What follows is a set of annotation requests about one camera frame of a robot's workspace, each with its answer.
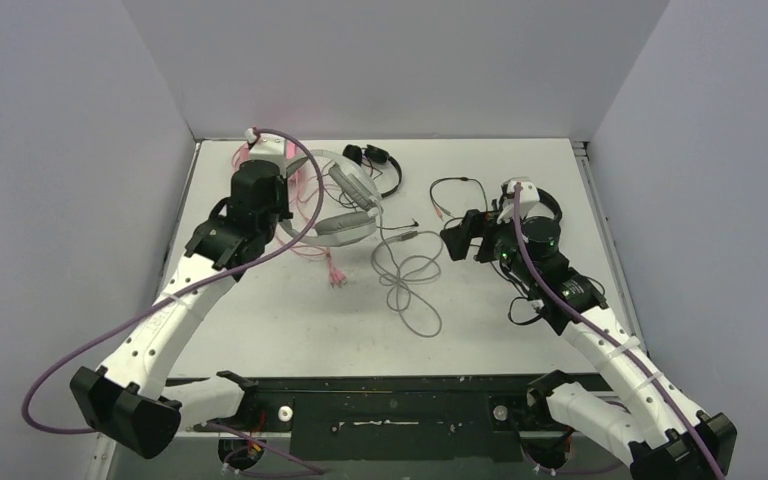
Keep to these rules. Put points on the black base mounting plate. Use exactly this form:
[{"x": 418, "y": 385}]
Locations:
[{"x": 414, "y": 418}]

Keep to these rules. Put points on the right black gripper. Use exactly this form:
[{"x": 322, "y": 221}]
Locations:
[{"x": 462, "y": 234}]

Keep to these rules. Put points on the black headset with microphone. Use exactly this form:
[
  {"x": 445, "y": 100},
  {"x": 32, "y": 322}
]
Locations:
[{"x": 546, "y": 199}]

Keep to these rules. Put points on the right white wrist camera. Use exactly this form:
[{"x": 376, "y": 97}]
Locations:
[{"x": 519, "y": 197}]

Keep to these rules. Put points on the white grey gaming headset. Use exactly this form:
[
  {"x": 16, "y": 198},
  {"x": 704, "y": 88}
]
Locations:
[{"x": 347, "y": 171}]

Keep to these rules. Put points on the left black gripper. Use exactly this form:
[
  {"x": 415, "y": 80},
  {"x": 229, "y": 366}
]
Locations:
[{"x": 282, "y": 188}]

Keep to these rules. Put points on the small black on-ear headphones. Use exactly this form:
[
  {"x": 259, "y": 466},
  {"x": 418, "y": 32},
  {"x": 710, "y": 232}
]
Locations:
[{"x": 377, "y": 166}]

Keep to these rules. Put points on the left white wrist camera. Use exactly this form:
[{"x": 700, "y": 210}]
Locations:
[{"x": 268, "y": 147}]

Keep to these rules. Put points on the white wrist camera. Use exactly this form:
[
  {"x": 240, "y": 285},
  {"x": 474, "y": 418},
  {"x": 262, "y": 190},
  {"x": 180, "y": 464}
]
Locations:
[
  {"x": 268, "y": 147},
  {"x": 519, "y": 197}
]

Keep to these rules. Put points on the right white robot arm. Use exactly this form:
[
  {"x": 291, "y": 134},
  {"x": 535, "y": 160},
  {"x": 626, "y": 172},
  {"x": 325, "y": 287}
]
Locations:
[{"x": 655, "y": 430}]

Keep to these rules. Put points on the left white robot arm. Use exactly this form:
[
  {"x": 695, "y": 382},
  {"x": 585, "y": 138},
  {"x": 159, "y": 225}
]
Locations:
[{"x": 127, "y": 398}]

